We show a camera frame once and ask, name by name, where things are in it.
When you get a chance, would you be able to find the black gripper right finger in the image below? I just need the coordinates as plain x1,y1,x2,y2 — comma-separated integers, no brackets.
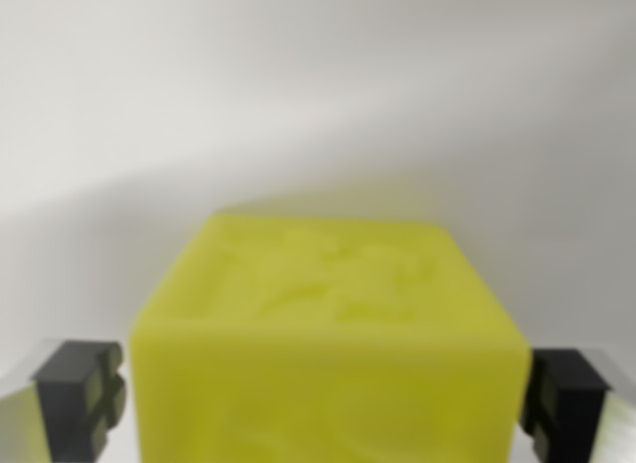
518,347,636,463

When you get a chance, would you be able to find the yellow cube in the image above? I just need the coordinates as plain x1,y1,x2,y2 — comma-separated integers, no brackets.
127,212,532,463

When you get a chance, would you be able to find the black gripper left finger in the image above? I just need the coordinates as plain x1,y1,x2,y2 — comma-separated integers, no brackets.
0,338,128,463

